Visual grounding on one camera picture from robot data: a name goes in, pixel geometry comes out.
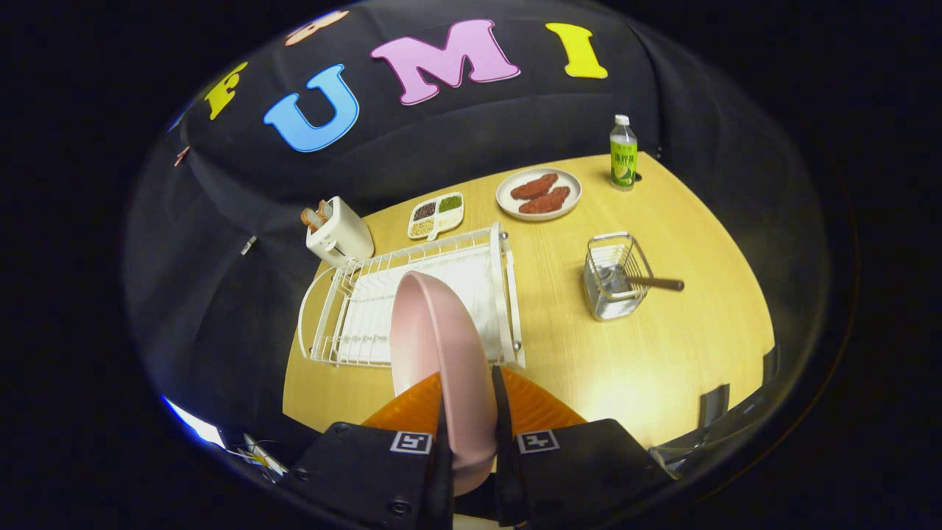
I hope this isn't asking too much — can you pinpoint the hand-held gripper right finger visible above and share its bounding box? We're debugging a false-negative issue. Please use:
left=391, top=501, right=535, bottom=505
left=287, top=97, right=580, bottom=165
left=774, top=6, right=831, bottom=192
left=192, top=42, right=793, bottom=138
left=489, top=365, right=675, bottom=528

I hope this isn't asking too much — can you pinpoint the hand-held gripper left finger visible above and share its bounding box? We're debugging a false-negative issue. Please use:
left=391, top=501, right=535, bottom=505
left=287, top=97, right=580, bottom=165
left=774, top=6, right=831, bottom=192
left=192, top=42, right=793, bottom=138
left=291, top=372, right=456, bottom=530

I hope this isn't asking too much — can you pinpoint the pink plate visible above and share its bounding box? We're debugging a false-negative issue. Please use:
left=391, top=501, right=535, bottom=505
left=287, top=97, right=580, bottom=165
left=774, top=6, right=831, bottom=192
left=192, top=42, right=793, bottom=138
left=389, top=270, right=500, bottom=498

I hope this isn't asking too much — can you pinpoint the white wire dish rack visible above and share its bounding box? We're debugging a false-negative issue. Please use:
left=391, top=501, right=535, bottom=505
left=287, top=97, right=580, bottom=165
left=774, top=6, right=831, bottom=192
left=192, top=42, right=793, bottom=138
left=297, top=222, right=528, bottom=370

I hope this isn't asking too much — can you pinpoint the metal wire basket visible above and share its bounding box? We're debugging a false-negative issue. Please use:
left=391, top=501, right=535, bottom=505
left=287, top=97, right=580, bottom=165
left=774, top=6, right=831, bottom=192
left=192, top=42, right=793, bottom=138
left=583, top=232, right=655, bottom=322

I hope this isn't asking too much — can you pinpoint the wooden handle metal spoon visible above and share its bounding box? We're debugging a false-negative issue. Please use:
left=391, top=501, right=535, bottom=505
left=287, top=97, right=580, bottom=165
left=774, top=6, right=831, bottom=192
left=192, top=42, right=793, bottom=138
left=600, top=266, right=686, bottom=293

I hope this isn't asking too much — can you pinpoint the white dish rack mat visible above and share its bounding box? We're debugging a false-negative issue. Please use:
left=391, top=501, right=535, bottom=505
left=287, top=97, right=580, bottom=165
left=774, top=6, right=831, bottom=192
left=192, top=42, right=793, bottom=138
left=336, top=246, right=506, bottom=366

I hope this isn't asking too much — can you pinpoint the white plate with meat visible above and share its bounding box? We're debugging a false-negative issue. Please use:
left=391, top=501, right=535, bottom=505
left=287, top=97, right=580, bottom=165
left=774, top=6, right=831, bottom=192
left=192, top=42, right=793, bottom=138
left=495, top=168, right=584, bottom=223

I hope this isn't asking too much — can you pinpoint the white sectioned grain tray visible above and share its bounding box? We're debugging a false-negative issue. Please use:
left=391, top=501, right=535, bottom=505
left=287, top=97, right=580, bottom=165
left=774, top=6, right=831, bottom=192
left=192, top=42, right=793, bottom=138
left=407, top=192, right=466, bottom=242

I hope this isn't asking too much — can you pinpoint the computer monitor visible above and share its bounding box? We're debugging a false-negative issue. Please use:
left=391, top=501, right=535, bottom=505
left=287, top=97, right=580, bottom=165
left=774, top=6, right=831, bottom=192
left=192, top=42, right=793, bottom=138
left=161, top=395, right=226, bottom=448

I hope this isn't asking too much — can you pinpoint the white toaster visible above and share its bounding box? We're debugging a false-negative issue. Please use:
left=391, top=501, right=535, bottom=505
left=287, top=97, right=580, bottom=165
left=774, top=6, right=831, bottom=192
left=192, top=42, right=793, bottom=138
left=305, top=196, right=375, bottom=268

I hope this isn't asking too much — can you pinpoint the red-brown meat piece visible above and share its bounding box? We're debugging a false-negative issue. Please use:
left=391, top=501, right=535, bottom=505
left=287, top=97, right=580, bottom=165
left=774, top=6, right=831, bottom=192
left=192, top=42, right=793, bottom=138
left=510, top=173, right=560, bottom=202
left=518, top=186, right=572, bottom=216

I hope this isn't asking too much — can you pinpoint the green label drink bottle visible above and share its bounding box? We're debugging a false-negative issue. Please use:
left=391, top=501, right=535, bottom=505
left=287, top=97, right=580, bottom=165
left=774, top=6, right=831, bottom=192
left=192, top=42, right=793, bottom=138
left=609, top=114, right=639, bottom=193

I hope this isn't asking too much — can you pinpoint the white sheet with cables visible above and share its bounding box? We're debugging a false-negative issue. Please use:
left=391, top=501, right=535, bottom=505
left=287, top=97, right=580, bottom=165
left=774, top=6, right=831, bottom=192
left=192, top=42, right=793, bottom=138
left=237, top=433, right=289, bottom=477

